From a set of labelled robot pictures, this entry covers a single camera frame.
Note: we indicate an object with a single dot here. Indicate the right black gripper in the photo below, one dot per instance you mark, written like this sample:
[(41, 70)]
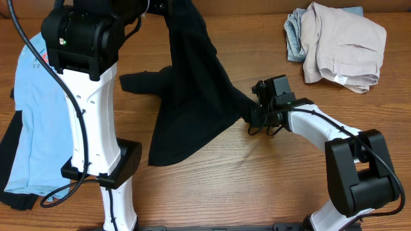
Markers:
[(255, 118)]

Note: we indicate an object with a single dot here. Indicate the black t-shirt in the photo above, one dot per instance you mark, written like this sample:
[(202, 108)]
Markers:
[(198, 100)]

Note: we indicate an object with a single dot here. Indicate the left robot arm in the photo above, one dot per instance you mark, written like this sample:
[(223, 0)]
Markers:
[(83, 40)]

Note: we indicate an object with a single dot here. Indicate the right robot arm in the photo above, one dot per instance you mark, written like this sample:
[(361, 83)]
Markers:
[(361, 178)]

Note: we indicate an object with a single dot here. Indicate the grey-blue folded garment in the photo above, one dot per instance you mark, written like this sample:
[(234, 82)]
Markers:
[(292, 28)]

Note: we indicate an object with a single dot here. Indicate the beige folded pants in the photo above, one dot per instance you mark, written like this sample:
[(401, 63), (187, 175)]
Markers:
[(341, 47)]

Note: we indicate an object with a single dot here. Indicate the black garment under pile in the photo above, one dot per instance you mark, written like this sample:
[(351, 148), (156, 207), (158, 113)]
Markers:
[(9, 146)]

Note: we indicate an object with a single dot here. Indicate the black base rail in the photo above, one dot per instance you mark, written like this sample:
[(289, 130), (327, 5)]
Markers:
[(218, 228)]

